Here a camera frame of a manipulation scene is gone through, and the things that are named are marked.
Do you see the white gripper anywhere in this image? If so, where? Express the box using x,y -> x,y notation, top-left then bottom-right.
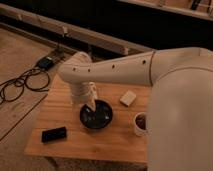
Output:
70,82 -> 98,111

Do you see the dark ceramic bowl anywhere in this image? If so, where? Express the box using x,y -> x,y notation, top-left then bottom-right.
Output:
80,100 -> 113,129

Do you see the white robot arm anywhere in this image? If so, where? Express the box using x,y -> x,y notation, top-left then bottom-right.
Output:
58,47 -> 213,171

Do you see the beige sponge block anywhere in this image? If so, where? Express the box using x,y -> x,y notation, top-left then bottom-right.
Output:
120,91 -> 136,106

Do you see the wooden table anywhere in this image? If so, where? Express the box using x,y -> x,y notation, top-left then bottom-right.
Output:
25,77 -> 150,163

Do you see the black rectangular phone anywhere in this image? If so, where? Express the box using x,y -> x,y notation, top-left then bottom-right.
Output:
41,127 -> 67,143

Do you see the white mug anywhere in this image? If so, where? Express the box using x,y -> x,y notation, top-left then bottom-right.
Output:
133,112 -> 147,136

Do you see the black power adapter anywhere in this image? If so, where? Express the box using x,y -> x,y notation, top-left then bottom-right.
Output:
36,57 -> 54,71

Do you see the long wooden rail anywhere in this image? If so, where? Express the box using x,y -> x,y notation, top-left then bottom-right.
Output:
0,3 -> 152,55

